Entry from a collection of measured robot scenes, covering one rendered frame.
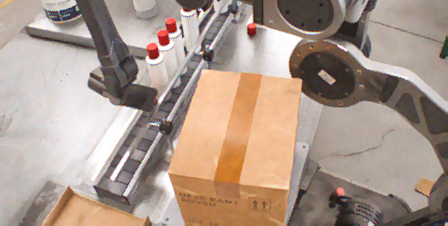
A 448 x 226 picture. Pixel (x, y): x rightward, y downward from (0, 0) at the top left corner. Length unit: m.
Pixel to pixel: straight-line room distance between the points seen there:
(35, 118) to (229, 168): 0.84
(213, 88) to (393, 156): 1.51
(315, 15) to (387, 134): 1.81
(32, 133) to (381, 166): 1.67
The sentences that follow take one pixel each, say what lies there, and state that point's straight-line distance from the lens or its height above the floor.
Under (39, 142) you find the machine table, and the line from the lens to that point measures 1.40.
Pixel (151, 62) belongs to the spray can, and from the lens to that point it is 1.18.
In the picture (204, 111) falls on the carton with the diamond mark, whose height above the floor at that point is 1.12.
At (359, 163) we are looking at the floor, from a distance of 2.23.
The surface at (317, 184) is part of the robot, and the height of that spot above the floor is 0.24.
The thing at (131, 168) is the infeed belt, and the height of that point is 0.88.
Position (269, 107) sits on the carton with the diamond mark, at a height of 1.12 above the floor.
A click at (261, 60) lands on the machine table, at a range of 1.46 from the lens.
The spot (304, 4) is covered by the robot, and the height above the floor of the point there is 1.45.
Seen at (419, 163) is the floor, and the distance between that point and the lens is 2.33.
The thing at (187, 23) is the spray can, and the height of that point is 1.01.
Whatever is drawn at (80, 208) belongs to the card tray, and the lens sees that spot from 1.19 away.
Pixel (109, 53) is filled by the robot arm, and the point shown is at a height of 1.21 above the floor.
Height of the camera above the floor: 1.81
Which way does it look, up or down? 47 degrees down
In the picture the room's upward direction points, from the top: 6 degrees counter-clockwise
